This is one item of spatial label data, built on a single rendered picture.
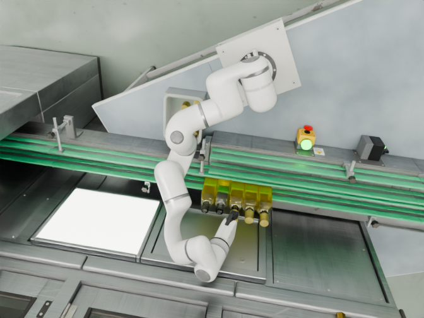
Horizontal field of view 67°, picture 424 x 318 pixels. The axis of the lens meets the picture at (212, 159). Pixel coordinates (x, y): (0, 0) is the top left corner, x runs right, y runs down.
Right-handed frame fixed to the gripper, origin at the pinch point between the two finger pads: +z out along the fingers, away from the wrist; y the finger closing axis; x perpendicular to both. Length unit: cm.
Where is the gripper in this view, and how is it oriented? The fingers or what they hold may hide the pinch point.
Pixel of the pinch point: (233, 218)
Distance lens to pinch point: 124.9
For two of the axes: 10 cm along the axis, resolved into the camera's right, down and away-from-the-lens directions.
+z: 3.8, -4.7, 8.0
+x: -9.2, -2.8, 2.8
